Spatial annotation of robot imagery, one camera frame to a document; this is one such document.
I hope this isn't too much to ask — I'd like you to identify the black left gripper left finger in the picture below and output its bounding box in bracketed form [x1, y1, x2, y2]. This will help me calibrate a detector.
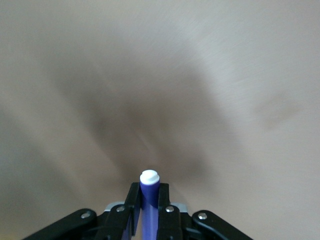
[96, 182, 143, 240]

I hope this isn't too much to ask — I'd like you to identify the purple marker pen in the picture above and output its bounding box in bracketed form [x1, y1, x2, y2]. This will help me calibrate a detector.
[139, 169, 161, 240]

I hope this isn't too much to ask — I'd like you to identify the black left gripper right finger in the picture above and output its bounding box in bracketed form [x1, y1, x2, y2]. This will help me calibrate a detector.
[156, 182, 185, 240]

